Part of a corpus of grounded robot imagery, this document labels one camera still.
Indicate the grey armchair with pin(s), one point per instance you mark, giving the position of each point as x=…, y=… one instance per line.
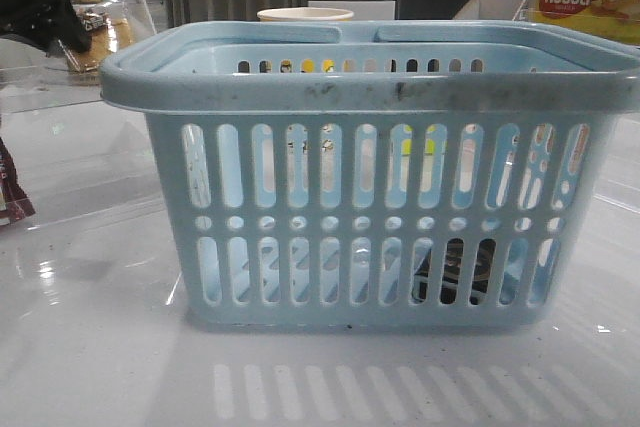
x=490, y=10

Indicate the yellow popcorn paper cup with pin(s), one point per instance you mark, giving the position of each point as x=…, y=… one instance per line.
x=304, y=14

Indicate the red snack packet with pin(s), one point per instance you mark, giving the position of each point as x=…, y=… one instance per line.
x=15, y=203

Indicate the packaged bread slice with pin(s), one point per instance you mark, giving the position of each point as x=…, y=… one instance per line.
x=108, y=33

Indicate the light blue plastic basket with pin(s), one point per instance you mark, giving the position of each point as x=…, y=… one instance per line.
x=308, y=168

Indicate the clear acrylic display shelf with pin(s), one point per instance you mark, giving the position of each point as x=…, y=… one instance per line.
x=35, y=80

